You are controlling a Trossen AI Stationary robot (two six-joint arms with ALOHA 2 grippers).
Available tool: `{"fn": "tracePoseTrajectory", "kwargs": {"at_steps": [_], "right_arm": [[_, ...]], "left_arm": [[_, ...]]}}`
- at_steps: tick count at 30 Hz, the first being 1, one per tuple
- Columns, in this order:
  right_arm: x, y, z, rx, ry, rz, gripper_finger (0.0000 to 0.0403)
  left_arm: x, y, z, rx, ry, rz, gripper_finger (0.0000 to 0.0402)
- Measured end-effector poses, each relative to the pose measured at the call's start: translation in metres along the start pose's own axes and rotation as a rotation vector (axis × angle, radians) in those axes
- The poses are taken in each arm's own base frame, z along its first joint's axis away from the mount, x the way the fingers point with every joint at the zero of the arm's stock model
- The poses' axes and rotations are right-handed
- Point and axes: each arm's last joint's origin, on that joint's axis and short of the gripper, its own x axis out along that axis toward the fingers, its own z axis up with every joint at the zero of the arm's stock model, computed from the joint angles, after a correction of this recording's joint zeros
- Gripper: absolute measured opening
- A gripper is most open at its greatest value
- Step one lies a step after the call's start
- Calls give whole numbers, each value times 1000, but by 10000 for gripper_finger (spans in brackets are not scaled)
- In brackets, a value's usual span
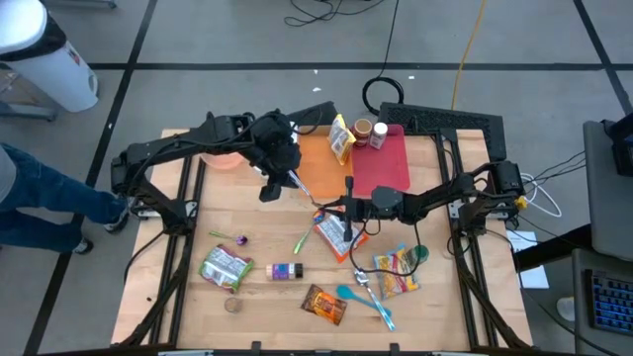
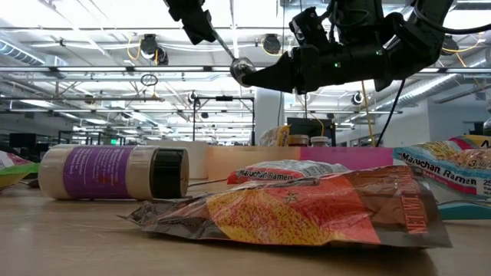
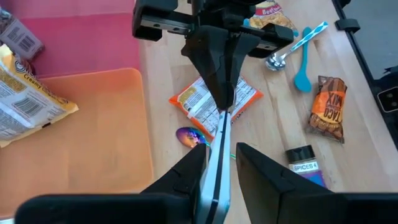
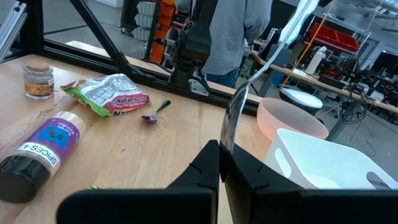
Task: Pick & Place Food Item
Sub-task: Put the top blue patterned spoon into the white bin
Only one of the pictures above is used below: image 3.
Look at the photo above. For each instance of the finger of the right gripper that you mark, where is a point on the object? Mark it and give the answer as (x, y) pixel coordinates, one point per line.
(244, 49)
(214, 62)

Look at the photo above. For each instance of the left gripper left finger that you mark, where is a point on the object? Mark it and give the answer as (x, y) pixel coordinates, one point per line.
(186, 174)

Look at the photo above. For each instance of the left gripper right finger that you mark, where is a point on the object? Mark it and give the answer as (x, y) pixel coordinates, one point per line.
(264, 186)

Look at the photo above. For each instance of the yellow ramen pack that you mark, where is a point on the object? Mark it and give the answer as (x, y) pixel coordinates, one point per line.
(28, 105)

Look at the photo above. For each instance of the blue ramen pack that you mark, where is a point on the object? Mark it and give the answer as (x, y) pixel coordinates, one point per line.
(273, 18)

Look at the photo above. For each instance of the purple label spice bottle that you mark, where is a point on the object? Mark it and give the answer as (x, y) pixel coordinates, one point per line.
(303, 161)

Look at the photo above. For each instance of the orange ramen pack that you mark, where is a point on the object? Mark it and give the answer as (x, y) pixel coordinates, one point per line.
(192, 105)

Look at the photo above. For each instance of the teal plastic spoon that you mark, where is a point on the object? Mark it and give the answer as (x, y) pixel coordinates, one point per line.
(302, 82)

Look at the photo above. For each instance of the orange plastic bin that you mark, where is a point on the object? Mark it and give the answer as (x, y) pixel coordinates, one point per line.
(93, 140)

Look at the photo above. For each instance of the taco mix packet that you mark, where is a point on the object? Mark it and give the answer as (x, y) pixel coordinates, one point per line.
(328, 109)

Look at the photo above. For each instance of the pink plastic bin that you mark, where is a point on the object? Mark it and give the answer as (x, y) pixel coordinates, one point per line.
(93, 40)

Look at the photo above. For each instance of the white plastic bin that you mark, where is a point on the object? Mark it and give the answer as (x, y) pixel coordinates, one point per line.
(4, 221)

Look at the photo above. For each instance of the black camera module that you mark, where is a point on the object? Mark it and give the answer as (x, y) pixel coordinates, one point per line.
(388, 99)

